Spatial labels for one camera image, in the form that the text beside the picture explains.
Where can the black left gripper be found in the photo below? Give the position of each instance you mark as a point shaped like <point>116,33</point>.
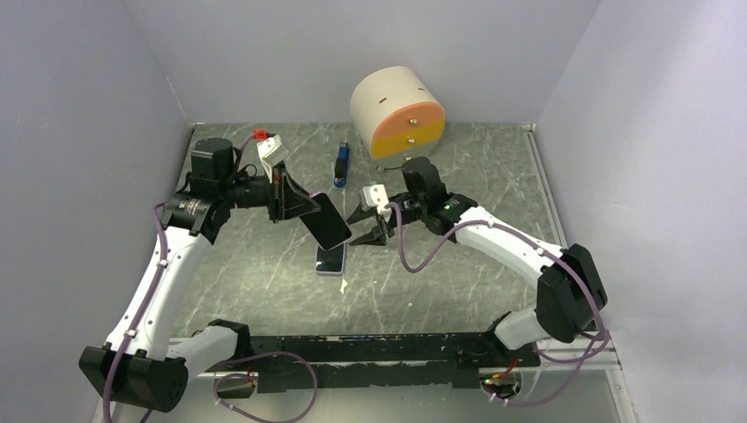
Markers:
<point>285,200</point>

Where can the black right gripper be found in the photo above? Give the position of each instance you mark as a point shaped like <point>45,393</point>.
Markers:
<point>376,237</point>

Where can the phone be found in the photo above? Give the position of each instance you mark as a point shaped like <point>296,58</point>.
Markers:
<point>330,262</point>
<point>327,226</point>

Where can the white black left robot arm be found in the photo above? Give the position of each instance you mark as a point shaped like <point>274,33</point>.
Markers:
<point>138,365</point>

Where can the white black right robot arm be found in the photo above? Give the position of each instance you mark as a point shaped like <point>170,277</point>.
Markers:
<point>569,291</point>

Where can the phone in lilac case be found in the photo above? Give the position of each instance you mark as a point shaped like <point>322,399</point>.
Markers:
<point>330,262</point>

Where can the blue black stapler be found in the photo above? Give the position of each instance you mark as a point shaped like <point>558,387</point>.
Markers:
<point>341,165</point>

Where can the round beige drawer cabinet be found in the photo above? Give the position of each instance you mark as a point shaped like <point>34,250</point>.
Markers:
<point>396,116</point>

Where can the black base bar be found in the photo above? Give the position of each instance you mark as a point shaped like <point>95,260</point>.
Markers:
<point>456,359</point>

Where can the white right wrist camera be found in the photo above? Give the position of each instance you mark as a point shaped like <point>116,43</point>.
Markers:
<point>373,198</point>

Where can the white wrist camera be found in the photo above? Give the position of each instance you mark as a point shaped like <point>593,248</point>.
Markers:
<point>271,150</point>
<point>373,198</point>

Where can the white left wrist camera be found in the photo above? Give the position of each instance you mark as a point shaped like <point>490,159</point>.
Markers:
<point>271,150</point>

